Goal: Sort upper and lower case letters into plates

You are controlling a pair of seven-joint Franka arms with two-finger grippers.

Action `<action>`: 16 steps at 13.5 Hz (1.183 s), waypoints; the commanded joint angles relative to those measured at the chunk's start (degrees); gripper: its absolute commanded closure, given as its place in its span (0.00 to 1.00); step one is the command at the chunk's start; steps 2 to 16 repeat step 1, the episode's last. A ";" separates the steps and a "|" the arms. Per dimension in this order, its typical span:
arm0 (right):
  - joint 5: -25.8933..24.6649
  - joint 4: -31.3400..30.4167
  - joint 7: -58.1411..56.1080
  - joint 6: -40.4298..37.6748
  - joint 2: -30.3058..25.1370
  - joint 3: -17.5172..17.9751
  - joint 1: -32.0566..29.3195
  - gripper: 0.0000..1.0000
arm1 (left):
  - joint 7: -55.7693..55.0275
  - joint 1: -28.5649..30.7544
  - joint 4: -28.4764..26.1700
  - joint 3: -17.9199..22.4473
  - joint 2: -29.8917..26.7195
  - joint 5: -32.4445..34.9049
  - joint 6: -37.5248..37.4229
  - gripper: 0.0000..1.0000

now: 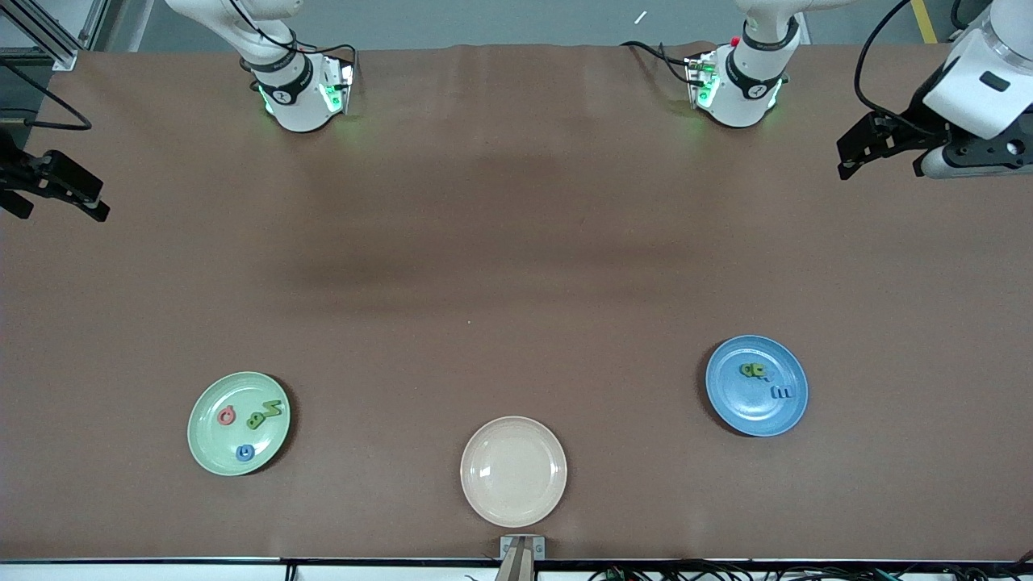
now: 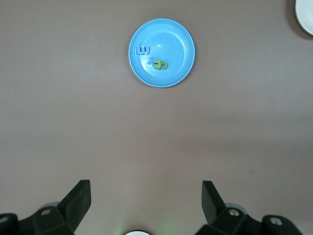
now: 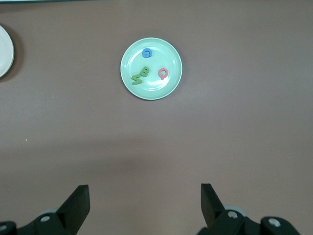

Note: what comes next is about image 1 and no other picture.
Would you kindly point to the brown table mat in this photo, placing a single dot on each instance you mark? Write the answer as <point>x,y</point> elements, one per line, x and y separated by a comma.
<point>516,202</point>

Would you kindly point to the light green plate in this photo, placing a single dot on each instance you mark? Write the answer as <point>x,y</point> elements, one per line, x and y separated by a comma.
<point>218,452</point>

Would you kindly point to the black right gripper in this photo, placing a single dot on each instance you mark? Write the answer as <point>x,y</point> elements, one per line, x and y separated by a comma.
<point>11,172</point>

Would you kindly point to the aluminium frame extrusion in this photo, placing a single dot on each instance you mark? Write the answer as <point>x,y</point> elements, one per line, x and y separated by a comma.
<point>48,40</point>
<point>95,24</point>

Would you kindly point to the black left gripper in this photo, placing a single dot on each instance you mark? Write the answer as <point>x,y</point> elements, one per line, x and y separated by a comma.
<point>916,119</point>

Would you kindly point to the beige plate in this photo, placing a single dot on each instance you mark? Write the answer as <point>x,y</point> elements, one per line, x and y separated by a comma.
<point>513,472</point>

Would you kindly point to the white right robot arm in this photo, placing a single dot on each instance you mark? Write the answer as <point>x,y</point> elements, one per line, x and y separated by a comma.
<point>294,105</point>

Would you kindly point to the green foam letter B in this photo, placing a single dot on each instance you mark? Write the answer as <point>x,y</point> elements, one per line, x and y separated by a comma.
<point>257,420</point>

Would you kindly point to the blue foam letter G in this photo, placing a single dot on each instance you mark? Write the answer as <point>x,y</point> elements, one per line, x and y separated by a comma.
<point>238,453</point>

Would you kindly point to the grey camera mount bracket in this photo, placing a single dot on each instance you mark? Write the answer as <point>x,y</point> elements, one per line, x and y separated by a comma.
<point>522,553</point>

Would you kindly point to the green foam letter N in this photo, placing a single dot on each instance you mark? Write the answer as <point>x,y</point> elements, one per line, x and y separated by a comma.
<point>274,408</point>

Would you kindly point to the yellow floor tape strip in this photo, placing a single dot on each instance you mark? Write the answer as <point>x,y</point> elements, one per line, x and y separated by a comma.
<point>922,20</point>

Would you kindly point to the blue foam letter m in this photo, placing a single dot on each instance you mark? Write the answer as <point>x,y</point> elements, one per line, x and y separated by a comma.
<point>782,393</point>

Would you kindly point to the blue plate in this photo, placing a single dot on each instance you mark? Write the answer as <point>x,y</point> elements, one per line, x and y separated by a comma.
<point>742,407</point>

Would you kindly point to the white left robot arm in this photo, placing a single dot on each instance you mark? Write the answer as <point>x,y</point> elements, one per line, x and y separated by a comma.
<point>742,89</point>

